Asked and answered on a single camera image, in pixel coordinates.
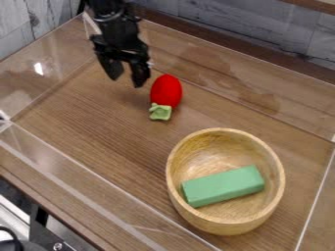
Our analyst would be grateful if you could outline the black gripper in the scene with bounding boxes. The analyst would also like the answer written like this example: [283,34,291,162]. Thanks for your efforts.
[91,6,151,87]

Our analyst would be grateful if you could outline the red plush strawberry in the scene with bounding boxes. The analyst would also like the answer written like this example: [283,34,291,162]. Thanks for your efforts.
[149,75,183,121]

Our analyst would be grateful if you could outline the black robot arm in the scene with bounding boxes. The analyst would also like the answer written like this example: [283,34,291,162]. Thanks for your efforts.
[85,0,151,87]

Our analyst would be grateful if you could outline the wooden bowl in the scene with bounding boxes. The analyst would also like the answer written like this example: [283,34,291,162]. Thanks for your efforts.
[167,127,286,235]

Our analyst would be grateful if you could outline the green rectangular block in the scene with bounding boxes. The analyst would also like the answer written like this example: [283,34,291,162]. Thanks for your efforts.
[180,165,264,208]

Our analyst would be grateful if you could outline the clear acrylic tray enclosure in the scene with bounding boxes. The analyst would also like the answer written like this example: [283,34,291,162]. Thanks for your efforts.
[0,15,335,251]

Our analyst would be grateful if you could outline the black cable loop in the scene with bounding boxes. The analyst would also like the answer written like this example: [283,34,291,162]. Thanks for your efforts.
[0,226,25,251]

